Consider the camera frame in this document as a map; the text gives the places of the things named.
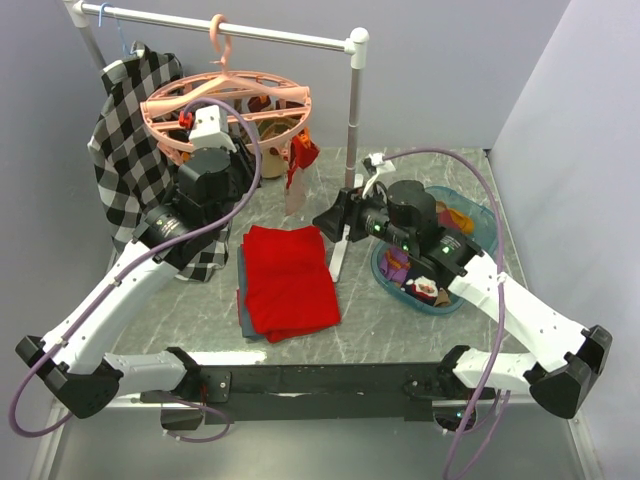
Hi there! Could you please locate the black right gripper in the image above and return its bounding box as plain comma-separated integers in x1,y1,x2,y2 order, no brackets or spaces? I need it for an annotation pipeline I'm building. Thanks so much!
312,181,415,253

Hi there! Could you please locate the pink round sock hanger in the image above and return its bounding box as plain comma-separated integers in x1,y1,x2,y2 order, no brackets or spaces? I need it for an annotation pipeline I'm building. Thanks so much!
140,14,312,164

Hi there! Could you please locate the orange hanger clip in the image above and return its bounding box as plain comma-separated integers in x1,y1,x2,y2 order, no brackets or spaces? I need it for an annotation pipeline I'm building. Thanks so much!
292,128,313,150

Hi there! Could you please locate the navy patterned sock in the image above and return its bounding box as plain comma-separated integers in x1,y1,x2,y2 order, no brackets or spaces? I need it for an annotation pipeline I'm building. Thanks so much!
403,276,451,307

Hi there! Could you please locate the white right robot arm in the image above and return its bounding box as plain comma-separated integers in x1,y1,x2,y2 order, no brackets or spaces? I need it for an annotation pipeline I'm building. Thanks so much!
312,180,612,419

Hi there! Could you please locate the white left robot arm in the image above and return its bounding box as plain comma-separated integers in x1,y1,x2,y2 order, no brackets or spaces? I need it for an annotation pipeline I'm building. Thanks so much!
16,138,262,419

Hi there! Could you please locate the striped beige sock left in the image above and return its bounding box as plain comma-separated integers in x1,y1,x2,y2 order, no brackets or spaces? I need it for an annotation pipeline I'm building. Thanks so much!
261,144,288,180

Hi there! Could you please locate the striped beige sock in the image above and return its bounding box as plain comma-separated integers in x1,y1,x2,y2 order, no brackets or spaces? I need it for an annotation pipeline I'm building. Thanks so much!
261,144,288,180
247,95,273,113

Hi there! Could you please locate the grey folded cloth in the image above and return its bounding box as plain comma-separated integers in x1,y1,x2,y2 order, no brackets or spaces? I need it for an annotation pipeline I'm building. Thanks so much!
237,246,264,341

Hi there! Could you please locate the red folded cloth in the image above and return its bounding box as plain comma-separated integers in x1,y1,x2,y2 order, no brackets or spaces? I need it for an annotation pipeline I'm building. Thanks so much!
242,225,341,344

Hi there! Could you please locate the black white checkered shirt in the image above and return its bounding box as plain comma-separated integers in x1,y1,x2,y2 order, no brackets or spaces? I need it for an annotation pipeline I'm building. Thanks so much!
87,42,234,284

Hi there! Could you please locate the striped beige sock right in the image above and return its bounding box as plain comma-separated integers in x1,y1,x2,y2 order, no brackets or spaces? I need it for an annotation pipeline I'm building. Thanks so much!
247,95,273,113

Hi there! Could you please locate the yellow sock in basket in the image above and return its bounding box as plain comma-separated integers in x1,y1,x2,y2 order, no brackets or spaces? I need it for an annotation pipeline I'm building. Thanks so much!
447,208,475,235

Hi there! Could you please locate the teal plastic basket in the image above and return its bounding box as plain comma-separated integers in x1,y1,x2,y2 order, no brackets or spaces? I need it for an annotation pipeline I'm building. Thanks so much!
371,186,499,315

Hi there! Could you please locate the silver clothes rack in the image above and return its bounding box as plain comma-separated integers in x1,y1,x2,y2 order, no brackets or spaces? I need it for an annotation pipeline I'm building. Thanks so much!
62,0,371,284

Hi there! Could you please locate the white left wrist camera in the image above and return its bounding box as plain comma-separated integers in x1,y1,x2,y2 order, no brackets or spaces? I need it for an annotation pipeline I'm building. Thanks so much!
179,105,236,152

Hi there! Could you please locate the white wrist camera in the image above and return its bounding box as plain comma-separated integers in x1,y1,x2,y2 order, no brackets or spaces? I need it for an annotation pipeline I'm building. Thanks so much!
362,153,396,198
179,105,236,152

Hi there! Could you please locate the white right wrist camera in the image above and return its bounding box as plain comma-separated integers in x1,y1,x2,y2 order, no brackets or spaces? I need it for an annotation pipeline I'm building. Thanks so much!
362,153,396,198

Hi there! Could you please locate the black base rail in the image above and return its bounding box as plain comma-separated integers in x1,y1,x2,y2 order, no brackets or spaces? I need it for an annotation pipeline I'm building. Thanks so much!
171,362,472,421

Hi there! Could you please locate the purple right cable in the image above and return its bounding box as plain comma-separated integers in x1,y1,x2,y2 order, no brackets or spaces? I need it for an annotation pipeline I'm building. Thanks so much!
384,146,511,479

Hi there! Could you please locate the blue wire hanger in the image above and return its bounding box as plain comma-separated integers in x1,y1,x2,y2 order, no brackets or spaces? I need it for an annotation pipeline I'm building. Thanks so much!
98,2,135,56

